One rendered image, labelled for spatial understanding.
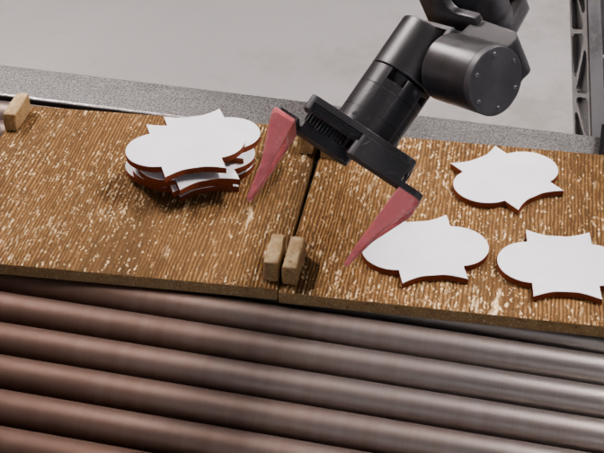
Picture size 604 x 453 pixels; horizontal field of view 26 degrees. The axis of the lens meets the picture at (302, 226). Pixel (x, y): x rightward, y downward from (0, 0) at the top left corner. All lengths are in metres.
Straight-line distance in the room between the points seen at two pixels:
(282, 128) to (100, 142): 0.67
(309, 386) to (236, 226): 0.27
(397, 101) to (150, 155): 0.56
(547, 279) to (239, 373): 0.36
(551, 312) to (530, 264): 0.08
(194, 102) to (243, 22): 2.29
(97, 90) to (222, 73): 1.97
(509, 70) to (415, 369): 0.42
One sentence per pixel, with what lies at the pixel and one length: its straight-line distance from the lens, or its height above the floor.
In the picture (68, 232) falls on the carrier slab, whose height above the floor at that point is 0.94.
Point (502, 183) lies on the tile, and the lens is 1.61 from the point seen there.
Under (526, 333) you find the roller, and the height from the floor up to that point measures 0.91.
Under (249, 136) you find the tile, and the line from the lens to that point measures 1.63.
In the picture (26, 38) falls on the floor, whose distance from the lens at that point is 4.10.
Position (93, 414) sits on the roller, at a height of 0.92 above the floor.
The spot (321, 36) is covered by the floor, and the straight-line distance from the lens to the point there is 4.03.
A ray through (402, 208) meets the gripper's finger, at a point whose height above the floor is 1.22.
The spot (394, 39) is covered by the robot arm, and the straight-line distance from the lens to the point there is 1.10.
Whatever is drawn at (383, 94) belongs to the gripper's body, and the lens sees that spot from 1.08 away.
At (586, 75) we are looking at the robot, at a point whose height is 0.57.
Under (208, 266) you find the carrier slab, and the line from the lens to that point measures 1.48.
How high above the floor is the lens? 1.82
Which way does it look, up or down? 35 degrees down
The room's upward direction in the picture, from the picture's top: straight up
